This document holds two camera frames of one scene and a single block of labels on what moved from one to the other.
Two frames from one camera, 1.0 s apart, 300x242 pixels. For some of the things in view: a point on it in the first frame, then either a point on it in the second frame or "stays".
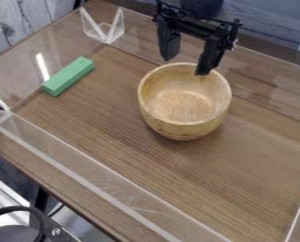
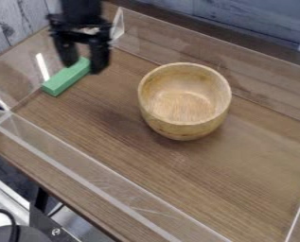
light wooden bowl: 184,105 stays
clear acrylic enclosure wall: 201,154 stays
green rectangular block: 66,76 stays
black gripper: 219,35 to 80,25
